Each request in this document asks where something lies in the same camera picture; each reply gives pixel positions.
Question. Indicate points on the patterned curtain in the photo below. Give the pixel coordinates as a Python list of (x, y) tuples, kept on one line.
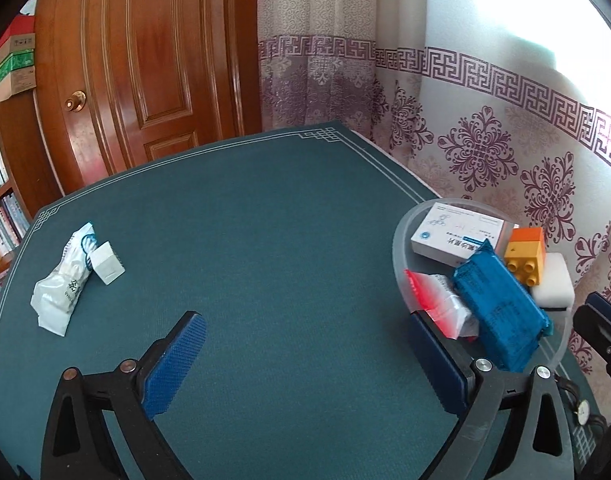
[(485, 135)]

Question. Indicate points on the brown cardboard box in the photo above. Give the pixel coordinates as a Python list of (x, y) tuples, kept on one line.
[(24, 81), (21, 44)]

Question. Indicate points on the white and blue medicine box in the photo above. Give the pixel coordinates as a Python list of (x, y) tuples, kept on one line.
[(450, 237)]

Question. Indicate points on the orange toy brick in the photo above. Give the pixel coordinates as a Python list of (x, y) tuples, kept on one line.
[(523, 250)]

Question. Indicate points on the clear plastic bowl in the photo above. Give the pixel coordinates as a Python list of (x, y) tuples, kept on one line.
[(403, 240)]

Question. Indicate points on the white foam block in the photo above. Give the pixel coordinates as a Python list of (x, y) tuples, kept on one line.
[(555, 280)]

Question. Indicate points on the brass door knob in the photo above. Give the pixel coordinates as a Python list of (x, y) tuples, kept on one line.
[(76, 101)]

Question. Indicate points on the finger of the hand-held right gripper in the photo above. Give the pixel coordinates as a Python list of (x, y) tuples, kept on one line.
[(600, 330)]

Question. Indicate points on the wooden door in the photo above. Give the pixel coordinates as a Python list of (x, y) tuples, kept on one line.
[(160, 60)]

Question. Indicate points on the red and white packet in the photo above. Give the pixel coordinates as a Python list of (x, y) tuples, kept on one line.
[(435, 295)]

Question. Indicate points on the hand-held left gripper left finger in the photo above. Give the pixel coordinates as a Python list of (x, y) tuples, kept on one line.
[(178, 355)]

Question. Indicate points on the red box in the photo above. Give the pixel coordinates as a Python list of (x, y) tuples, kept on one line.
[(23, 25)]

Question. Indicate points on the white plastic packet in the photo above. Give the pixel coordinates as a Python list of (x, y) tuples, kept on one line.
[(60, 290)]

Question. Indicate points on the large blue snack packet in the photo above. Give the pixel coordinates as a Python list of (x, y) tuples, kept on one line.
[(500, 310)]

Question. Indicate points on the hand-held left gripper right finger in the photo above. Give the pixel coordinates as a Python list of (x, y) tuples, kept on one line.
[(438, 360)]

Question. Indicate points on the wooden bookshelf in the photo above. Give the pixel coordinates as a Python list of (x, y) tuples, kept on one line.
[(20, 135)]

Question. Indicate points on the small white box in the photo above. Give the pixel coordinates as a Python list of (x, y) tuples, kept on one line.
[(107, 265)]

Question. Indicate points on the green box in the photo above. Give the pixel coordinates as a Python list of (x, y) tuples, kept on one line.
[(5, 72)]

